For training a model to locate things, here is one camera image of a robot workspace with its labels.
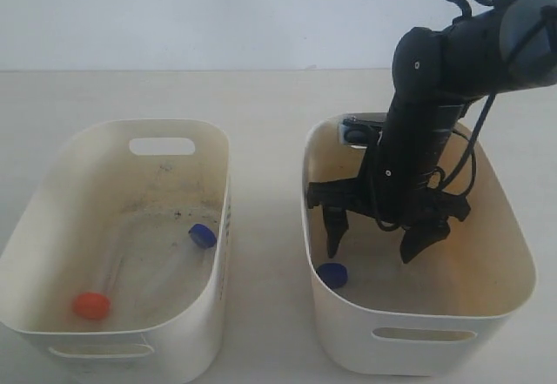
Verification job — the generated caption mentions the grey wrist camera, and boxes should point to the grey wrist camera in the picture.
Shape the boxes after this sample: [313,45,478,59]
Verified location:
[338,112,386,148]

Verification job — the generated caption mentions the white plastic bin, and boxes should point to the white plastic bin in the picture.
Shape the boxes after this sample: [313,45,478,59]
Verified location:
[299,116,538,377]
[1,119,231,383]

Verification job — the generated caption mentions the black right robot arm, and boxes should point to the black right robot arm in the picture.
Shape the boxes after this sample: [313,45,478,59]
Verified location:
[306,0,556,262]

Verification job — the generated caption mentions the orange-capped clear tube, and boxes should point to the orange-capped clear tube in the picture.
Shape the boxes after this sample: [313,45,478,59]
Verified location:
[71,246,124,321]

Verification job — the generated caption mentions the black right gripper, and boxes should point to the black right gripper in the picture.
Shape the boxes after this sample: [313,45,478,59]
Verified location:
[306,157,471,264]

